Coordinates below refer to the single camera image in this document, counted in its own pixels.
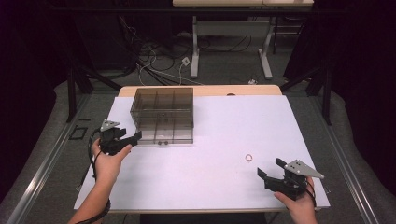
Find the black metal stand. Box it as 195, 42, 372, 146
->
279, 66, 332, 126
65, 66, 123, 124

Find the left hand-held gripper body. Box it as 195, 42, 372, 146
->
99, 119, 133, 156

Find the white floor cable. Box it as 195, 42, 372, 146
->
137, 49, 204, 87

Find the metal floor rail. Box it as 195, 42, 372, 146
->
312, 95, 380, 224
6, 92, 92, 224

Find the black floor cable bundle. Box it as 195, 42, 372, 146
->
118, 15, 194, 87

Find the white-legged desk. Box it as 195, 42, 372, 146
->
172, 0, 315, 80

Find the black curtain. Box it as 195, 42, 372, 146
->
0, 0, 94, 195
283, 0, 396, 202

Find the light wooden table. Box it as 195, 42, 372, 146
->
74, 84, 332, 216

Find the person's left hand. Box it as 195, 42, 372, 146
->
92, 138, 134, 188

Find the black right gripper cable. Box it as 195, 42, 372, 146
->
306, 181, 318, 208

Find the smoky transparent drawer organizer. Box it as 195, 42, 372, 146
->
130, 87, 195, 132

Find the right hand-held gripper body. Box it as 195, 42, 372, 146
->
264, 159, 325, 202

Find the black crossbar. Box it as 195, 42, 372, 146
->
46, 7, 345, 15

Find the person's dark clothing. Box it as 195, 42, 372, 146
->
139, 213, 267, 224

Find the person's right hand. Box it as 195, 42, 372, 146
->
274, 176, 318, 224

